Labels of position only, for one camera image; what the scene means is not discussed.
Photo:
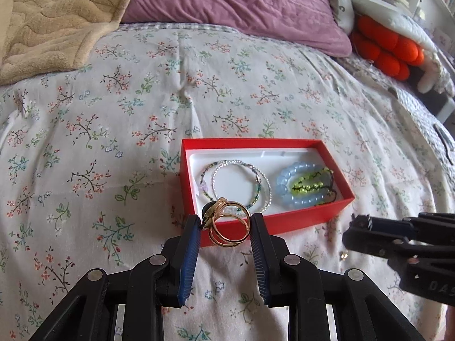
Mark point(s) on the beige fleece blanket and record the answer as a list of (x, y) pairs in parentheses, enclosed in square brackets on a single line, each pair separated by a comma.
[(42, 36)]

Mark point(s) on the orange plush toy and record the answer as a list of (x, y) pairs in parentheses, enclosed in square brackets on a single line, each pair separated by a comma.
[(390, 52)]

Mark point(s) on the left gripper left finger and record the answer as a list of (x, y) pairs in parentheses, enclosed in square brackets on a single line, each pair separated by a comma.
[(89, 310)]

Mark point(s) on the purple pillow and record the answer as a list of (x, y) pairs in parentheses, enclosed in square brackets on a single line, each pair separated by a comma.
[(307, 22)]

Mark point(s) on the white pillow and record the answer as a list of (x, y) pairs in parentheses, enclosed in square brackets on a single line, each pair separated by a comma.
[(385, 14)]

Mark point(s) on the red jewelry box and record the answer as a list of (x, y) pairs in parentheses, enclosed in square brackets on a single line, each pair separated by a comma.
[(293, 183)]

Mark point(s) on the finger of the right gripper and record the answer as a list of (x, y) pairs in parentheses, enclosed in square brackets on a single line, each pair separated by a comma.
[(375, 240), (387, 226)]

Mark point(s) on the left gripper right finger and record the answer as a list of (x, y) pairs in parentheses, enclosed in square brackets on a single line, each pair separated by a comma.
[(361, 310)]

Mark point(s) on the floral bed sheet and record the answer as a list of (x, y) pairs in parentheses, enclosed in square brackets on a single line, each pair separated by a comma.
[(90, 159)]

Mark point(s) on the gold hoop rings cluster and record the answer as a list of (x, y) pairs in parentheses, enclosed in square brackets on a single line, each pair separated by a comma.
[(225, 223)]

